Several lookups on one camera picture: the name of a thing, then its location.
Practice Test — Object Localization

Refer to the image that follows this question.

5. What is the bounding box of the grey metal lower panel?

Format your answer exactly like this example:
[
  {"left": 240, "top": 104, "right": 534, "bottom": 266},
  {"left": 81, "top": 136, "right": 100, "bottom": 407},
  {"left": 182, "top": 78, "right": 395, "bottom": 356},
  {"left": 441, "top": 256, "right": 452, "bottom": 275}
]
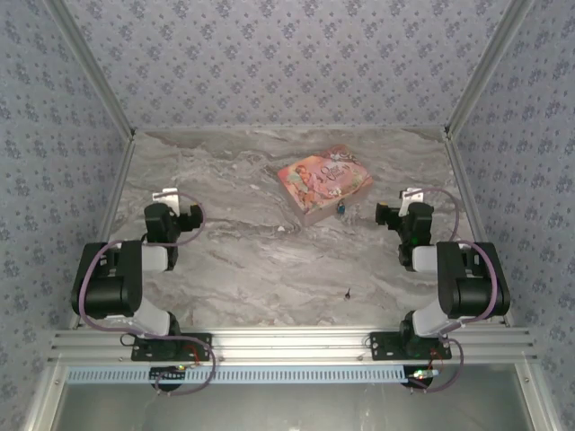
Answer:
[{"left": 53, "top": 381, "right": 536, "bottom": 431}]

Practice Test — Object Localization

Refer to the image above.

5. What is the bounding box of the aluminium mounting rail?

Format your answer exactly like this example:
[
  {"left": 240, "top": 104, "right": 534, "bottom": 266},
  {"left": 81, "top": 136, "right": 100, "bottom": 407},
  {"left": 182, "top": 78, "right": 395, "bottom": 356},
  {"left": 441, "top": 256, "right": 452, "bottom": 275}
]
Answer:
[{"left": 47, "top": 327, "right": 539, "bottom": 365}]

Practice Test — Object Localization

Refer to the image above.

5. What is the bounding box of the pink illustrated box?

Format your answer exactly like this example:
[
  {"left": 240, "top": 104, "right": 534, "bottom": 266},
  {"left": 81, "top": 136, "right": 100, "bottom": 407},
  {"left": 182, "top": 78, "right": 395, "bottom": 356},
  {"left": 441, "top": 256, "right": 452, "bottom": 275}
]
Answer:
[{"left": 277, "top": 144, "right": 374, "bottom": 227}]

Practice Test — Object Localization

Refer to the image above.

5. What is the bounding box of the aluminium frame leg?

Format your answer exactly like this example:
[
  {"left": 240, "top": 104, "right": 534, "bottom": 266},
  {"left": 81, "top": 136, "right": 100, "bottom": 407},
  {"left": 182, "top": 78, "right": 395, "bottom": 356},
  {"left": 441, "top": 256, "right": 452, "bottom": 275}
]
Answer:
[
  {"left": 22, "top": 365, "right": 69, "bottom": 431},
  {"left": 514, "top": 363, "right": 562, "bottom": 431}
]

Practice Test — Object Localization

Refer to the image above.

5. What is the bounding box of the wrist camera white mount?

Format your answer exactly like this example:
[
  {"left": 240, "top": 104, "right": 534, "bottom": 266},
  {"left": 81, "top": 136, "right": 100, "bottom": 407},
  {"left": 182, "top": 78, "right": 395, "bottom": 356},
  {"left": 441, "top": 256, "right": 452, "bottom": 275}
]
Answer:
[
  {"left": 401, "top": 187, "right": 426, "bottom": 216},
  {"left": 151, "top": 188, "right": 181, "bottom": 212}
]

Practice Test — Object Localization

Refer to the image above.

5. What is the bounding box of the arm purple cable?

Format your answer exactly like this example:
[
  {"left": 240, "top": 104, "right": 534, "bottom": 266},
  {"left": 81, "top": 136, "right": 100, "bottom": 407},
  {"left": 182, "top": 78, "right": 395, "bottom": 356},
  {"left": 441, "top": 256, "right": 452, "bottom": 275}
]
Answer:
[
  {"left": 77, "top": 191, "right": 218, "bottom": 397},
  {"left": 406, "top": 187, "right": 500, "bottom": 394}
]

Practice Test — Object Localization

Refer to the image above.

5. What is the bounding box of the aluminium side rail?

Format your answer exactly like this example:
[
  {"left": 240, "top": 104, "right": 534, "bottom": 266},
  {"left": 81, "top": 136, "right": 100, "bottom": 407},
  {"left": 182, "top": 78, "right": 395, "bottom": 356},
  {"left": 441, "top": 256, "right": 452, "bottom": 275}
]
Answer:
[
  {"left": 442, "top": 129, "right": 516, "bottom": 327},
  {"left": 66, "top": 134, "right": 137, "bottom": 330}
]

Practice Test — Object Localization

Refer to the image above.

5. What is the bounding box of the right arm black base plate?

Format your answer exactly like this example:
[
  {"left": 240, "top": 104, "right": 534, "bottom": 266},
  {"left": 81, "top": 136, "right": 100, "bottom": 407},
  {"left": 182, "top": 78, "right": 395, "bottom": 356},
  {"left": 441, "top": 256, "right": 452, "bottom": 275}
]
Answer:
[{"left": 368, "top": 331, "right": 453, "bottom": 362}]

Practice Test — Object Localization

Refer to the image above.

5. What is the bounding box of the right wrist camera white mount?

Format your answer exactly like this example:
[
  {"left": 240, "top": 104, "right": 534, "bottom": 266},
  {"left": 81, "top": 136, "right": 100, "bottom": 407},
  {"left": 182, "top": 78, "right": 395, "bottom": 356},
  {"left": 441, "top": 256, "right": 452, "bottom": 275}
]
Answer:
[{"left": 401, "top": 187, "right": 426, "bottom": 216}]

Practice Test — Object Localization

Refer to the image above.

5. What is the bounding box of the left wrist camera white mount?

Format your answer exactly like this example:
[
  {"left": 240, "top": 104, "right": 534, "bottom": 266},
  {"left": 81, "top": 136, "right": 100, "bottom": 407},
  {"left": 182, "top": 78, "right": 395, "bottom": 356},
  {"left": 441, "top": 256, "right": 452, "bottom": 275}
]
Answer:
[{"left": 151, "top": 188, "right": 181, "bottom": 212}]

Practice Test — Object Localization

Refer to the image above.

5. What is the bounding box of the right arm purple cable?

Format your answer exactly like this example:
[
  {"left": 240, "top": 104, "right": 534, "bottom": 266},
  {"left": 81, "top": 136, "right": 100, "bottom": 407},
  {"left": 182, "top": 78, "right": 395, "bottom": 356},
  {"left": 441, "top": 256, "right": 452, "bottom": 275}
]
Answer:
[{"left": 406, "top": 187, "right": 500, "bottom": 394}]

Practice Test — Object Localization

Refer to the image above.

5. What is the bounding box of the aluminium frame post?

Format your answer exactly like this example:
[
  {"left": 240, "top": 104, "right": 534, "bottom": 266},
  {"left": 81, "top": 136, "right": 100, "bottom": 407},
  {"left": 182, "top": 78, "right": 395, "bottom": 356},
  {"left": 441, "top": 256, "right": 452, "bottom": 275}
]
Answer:
[
  {"left": 47, "top": 0, "right": 137, "bottom": 141},
  {"left": 443, "top": 0, "right": 536, "bottom": 141}
]

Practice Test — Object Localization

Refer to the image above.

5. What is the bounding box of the black controller board bracket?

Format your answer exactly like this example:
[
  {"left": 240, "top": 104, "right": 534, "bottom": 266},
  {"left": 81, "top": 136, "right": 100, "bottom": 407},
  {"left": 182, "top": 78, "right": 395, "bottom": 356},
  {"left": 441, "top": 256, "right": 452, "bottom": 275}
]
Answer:
[
  {"left": 149, "top": 365, "right": 188, "bottom": 383},
  {"left": 403, "top": 365, "right": 440, "bottom": 388}
]

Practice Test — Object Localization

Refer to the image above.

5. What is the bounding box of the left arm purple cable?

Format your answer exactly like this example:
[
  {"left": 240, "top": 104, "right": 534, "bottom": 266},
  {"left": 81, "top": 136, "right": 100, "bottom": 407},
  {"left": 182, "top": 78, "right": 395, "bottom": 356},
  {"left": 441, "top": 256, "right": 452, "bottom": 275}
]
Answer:
[{"left": 77, "top": 191, "right": 218, "bottom": 397}]

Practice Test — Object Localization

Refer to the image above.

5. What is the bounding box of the white slotted cable duct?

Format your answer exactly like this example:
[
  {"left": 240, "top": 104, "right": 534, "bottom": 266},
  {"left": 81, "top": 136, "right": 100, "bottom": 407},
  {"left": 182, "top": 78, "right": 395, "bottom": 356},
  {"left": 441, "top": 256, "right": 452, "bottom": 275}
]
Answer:
[{"left": 65, "top": 364, "right": 408, "bottom": 385}]

